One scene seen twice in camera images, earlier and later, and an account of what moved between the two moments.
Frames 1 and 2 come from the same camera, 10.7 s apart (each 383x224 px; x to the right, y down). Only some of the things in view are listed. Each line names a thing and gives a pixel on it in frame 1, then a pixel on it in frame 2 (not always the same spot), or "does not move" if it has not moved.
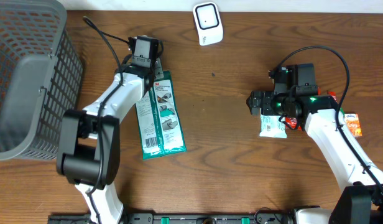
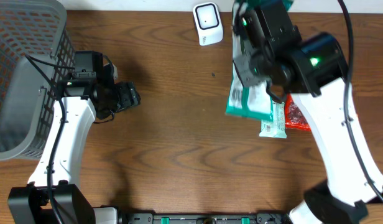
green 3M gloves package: [160, 130] -> [253, 101]
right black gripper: [267, 98] -> [244, 65]
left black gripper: [158, 73] -> [130, 96]
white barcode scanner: [209, 22] does not move
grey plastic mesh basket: [37, 74] does not move
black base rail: [211, 218] does not move
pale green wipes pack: [271, 127] does not move
